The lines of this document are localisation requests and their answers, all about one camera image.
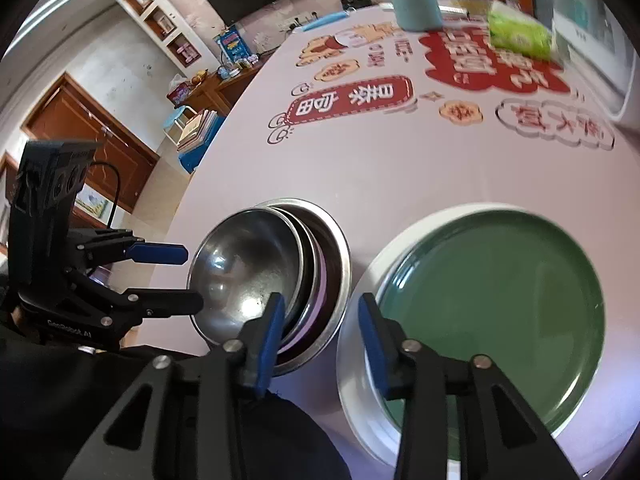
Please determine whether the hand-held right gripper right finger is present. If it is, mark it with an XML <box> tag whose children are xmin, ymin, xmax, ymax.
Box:
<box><xmin>358</xmin><ymin>292</ymin><xmax>571</xmax><ymax>480</ymax></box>

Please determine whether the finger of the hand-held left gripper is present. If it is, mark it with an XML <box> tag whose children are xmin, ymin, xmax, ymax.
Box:
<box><xmin>75</xmin><ymin>229</ymin><xmax>189</xmax><ymax>266</ymax></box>
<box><xmin>65</xmin><ymin>270</ymin><xmax>205</xmax><ymax>322</ymax></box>

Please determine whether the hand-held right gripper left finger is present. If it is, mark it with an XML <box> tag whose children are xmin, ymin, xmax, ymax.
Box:
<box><xmin>70</xmin><ymin>292</ymin><xmax>286</xmax><ymax>480</ymax></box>

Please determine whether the white plate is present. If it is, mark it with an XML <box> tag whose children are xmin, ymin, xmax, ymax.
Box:
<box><xmin>336</xmin><ymin>202</ymin><xmax>591</xmax><ymax>468</ymax></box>

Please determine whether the pink steel bowl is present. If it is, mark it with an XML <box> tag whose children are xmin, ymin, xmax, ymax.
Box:
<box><xmin>275</xmin><ymin>215</ymin><xmax>331</xmax><ymax>361</ymax></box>

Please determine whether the large steel bowl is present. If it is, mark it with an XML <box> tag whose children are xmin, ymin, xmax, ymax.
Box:
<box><xmin>255</xmin><ymin>198</ymin><xmax>352</xmax><ymax>377</ymax></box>

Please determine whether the small steel bowl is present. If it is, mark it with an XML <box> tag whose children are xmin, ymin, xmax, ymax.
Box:
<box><xmin>189</xmin><ymin>208</ymin><xmax>306</xmax><ymax>346</ymax></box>

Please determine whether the green plate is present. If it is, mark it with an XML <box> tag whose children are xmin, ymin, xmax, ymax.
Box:
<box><xmin>372</xmin><ymin>210</ymin><xmax>607</xmax><ymax>461</ymax></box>

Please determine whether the blue stool with books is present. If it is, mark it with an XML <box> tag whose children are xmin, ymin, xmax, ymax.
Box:
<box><xmin>179</xmin><ymin>125</ymin><xmax>226</xmax><ymax>173</ymax></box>

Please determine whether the stack of books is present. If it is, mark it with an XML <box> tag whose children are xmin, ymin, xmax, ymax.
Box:
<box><xmin>177</xmin><ymin>110</ymin><xmax>218</xmax><ymax>151</ymax></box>

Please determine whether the brown wooden door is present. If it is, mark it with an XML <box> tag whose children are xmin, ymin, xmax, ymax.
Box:
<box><xmin>20</xmin><ymin>72</ymin><xmax>161</xmax><ymax>213</ymax></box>

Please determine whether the blue round stool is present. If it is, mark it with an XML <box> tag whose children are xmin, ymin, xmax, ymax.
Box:
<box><xmin>164</xmin><ymin>105</ymin><xmax>198</xmax><ymax>148</ymax></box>

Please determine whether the red tissue box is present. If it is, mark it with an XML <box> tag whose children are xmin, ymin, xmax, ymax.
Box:
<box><xmin>167</xmin><ymin>74</ymin><xmax>193</xmax><ymax>106</ymax></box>

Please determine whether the wooden cabinet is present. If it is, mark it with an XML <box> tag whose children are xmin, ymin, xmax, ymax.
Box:
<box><xmin>187</xmin><ymin>57</ymin><xmax>266</xmax><ymax>116</ymax></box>

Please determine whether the printed pink tablecloth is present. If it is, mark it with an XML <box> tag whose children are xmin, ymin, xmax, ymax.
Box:
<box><xmin>107</xmin><ymin>0</ymin><xmax>640</xmax><ymax>480</ymax></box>

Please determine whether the blue toy box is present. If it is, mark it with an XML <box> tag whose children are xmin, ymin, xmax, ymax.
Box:
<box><xmin>214</xmin><ymin>27</ymin><xmax>251</xmax><ymax>63</ymax></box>

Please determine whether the blue face mask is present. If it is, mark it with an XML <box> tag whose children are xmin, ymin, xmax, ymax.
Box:
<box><xmin>302</xmin><ymin>10</ymin><xmax>348</xmax><ymax>31</ymax></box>

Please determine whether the blue canister with brown lid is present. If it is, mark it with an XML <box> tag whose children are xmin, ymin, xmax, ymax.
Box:
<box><xmin>389</xmin><ymin>0</ymin><xmax>445</xmax><ymax>32</ymax></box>

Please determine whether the green tissue pack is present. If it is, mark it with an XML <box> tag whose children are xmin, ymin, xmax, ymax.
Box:
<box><xmin>487</xmin><ymin>2</ymin><xmax>556</xmax><ymax>58</ymax></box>

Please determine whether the white countertop appliance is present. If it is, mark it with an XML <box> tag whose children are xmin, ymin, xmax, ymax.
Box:
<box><xmin>550</xmin><ymin>0</ymin><xmax>640</xmax><ymax>121</ymax></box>

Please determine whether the wall poster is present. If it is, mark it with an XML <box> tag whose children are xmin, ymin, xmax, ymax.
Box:
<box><xmin>75</xmin><ymin>182</ymin><xmax>113</xmax><ymax>221</ymax></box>

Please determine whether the black cable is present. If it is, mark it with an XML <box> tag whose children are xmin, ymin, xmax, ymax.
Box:
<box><xmin>90</xmin><ymin>161</ymin><xmax>121</xmax><ymax>228</ymax></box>

